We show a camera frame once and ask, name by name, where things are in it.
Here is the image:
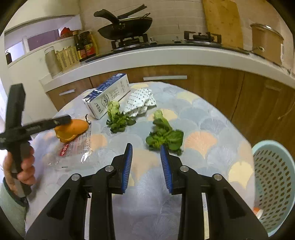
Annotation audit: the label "black wok on stove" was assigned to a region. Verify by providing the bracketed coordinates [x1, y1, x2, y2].
[93, 4, 152, 40]

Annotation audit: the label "yellow plastic basket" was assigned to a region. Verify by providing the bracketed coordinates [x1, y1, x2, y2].
[55, 47, 79, 71]

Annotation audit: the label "wooden cutting board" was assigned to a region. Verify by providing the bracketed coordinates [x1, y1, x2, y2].
[202, 0, 244, 49]

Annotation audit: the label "polka dot cloth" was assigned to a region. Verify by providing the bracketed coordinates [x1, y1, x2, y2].
[123, 88, 157, 117]

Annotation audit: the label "dark sauce bottles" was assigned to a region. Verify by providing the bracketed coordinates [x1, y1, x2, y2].
[72, 30, 96, 62]

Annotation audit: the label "wooden kitchen cabinet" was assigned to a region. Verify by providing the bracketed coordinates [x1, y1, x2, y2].
[45, 64, 295, 162]

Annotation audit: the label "pastel scallop pattern tablecloth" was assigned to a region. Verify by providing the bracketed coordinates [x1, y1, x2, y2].
[26, 82, 255, 239]

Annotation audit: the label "black gas stove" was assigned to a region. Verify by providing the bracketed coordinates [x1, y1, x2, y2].
[86, 30, 249, 63]

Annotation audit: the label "metal lidded canister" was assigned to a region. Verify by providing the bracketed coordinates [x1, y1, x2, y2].
[44, 46, 62, 77]

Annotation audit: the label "blue white milk carton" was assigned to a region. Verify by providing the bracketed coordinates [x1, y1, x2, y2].
[82, 73, 130, 119]

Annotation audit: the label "beige electric cooker pot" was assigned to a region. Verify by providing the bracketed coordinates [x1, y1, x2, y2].
[250, 23, 284, 66]

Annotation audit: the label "orange crusted bread piece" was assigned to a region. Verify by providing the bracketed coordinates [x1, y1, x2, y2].
[55, 119, 89, 143]

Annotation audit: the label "person's left hand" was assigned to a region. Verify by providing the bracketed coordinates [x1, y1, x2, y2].
[3, 145, 36, 198]

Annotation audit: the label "clear plastic bread bag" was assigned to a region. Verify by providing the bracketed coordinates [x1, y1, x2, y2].
[44, 115, 91, 169]

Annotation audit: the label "light blue perforated basket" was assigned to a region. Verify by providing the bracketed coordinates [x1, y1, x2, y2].
[252, 140, 294, 237]

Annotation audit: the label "orange white cylindrical canister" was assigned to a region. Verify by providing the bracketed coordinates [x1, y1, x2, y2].
[253, 207, 263, 219]

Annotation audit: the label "green leafy vegetable piece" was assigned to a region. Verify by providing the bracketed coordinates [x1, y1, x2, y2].
[145, 110, 184, 155]

